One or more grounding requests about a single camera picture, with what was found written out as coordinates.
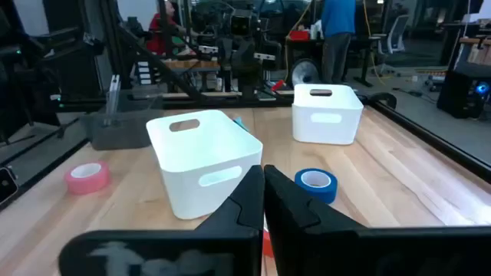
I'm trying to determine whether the standing person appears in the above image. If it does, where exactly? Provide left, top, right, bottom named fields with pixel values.
left=321, top=0, right=357, bottom=85

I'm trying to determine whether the red box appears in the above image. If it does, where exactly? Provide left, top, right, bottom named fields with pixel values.
left=288, top=29, right=311, bottom=41

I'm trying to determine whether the seated person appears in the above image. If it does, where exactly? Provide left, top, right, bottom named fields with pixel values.
left=145, top=0, right=193, bottom=57

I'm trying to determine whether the red tape roll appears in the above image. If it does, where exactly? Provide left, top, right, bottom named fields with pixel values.
left=262, top=228, right=275, bottom=258

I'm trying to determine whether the teal staple remover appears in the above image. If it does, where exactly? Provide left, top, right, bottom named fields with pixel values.
left=232, top=117, right=250, bottom=133

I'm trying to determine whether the black metal table frame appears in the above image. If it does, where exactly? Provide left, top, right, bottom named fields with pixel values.
left=0, top=0, right=491, bottom=211

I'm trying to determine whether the black computer tower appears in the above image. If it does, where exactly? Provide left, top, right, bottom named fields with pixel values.
left=436, top=63, right=491, bottom=120

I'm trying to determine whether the white office chair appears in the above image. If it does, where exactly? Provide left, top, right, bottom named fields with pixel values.
left=377, top=14, right=410, bottom=54

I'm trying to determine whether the dark grey plastic bin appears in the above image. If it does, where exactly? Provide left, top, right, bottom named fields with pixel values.
left=79, top=94, right=164, bottom=151

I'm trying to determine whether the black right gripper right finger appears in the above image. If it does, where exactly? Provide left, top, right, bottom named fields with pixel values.
left=264, top=165, right=491, bottom=276

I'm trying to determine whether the pink tape roll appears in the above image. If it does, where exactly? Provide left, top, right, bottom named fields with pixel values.
left=64, top=160, right=111, bottom=196

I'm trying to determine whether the blue tape roll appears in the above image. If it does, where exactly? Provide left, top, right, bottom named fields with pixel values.
left=294, top=168, right=339, bottom=205

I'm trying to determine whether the white plastic bin with tapes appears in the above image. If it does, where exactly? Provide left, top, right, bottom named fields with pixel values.
left=145, top=110, right=264, bottom=221

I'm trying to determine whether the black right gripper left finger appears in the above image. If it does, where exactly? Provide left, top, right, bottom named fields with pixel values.
left=57, top=165, right=266, bottom=276

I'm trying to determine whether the clear acrylic stand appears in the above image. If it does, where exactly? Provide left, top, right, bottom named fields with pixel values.
left=104, top=74, right=122, bottom=127

